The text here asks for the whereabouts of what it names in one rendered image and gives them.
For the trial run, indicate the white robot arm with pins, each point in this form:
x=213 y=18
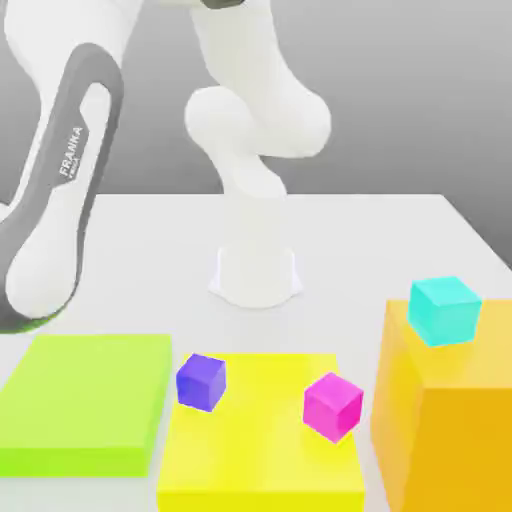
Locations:
x=256 y=132

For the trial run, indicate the small purple cube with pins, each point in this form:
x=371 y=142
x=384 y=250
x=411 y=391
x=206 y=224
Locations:
x=200 y=382

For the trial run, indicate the small magenta cube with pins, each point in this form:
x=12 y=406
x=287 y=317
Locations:
x=332 y=406

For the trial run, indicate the small cyan cube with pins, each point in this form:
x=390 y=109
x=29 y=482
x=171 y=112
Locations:
x=444 y=312

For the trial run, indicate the large yellow box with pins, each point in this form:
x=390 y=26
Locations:
x=260 y=452

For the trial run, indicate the large green box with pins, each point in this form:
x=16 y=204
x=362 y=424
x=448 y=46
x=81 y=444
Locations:
x=80 y=400

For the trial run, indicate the large orange box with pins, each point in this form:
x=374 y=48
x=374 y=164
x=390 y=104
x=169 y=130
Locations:
x=460 y=440

